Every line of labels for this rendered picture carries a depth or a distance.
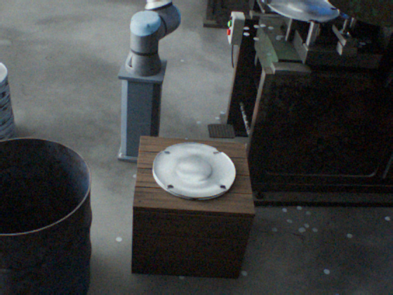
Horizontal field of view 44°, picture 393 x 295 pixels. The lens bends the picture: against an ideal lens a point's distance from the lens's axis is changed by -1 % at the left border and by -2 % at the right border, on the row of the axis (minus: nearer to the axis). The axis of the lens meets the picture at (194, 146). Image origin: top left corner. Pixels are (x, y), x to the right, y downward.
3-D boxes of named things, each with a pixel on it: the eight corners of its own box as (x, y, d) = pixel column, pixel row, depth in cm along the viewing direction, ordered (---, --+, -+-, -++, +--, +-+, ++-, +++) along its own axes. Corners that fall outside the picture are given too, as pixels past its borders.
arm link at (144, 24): (123, 47, 200) (124, 15, 192) (142, 36, 209) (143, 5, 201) (148, 56, 196) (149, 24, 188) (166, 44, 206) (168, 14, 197)
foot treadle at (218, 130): (208, 145, 226) (209, 135, 223) (205, 132, 234) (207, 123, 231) (330, 149, 233) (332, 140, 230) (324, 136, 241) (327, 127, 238)
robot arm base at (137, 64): (122, 74, 202) (123, 52, 196) (128, 57, 214) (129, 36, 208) (158, 78, 202) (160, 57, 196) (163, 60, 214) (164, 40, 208)
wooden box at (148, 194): (130, 273, 179) (132, 206, 158) (137, 200, 209) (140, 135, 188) (238, 279, 182) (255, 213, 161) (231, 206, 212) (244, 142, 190)
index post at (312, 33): (307, 46, 182) (313, 22, 176) (304, 42, 185) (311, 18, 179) (314, 46, 183) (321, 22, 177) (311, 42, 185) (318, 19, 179)
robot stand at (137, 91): (116, 160, 228) (117, 75, 201) (123, 136, 243) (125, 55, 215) (156, 164, 229) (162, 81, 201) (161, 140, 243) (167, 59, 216)
